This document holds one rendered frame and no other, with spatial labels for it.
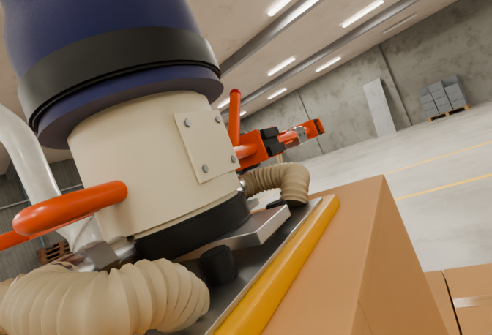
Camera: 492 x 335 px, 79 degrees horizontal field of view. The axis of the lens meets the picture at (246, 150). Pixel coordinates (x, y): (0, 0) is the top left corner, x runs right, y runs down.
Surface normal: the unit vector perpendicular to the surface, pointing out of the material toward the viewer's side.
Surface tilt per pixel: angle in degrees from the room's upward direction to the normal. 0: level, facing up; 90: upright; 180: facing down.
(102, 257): 60
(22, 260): 90
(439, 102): 90
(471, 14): 90
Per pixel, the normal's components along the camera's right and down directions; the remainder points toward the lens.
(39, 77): -0.40, 0.12
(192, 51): 0.76, -0.32
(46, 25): -0.16, -0.04
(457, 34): -0.66, 0.23
